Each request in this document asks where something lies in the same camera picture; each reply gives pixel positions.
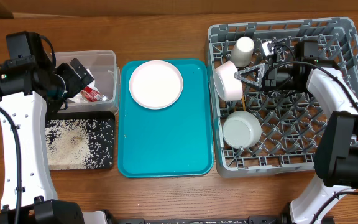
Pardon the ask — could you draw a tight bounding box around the spilled rice pile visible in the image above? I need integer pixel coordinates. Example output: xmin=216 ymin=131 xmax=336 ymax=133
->
xmin=44 ymin=119 xmax=115 ymax=170

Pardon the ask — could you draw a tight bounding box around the red sauce packet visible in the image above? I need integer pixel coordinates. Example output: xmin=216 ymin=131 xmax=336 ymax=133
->
xmin=81 ymin=86 xmax=106 ymax=102

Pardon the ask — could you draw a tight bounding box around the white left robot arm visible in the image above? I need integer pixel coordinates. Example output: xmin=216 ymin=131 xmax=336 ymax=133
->
xmin=0 ymin=31 xmax=114 ymax=223

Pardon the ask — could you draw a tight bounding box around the clear plastic bin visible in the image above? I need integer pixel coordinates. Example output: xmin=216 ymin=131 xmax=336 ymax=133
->
xmin=55 ymin=50 xmax=121 ymax=114

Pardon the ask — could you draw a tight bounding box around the grey bowl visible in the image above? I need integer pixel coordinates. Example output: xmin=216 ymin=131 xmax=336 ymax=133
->
xmin=223 ymin=111 xmax=262 ymax=149

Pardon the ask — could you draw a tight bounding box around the wooden chopstick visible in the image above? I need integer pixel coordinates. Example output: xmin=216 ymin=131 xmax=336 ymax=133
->
xmin=242 ymin=95 xmax=246 ymax=111

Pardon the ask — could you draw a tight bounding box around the large pink plate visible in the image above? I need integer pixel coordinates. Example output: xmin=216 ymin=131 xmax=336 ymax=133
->
xmin=129 ymin=60 xmax=184 ymax=110

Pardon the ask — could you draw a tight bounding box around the teal plastic tray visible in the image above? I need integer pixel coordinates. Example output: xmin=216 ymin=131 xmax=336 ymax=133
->
xmin=117 ymin=59 xmax=214 ymax=178

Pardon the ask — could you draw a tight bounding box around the small pink bowl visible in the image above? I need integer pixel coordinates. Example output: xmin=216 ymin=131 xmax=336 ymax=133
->
xmin=213 ymin=61 xmax=242 ymax=101

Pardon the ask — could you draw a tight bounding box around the cream cup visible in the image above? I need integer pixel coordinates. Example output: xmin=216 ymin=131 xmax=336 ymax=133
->
xmin=230 ymin=37 xmax=254 ymax=67

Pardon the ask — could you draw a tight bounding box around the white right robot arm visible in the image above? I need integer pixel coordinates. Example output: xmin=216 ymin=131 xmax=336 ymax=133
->
xmin=234 ymin=40 xmax=358 ymax=224

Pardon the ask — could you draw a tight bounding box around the grey dishwasher rack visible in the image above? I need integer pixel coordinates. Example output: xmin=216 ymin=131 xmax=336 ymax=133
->
xmin=206 ymin=17 xmax=358 ymax=178

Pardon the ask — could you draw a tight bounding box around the black plastic tray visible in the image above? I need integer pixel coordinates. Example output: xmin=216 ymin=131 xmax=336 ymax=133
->
xmin=44 ymin=111 xmax=116 ymax=170

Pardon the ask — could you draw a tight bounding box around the white napkin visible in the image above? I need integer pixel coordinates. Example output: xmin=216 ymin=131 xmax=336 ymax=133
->
xmin=67 ymin=68 xmax=108 ymax=104

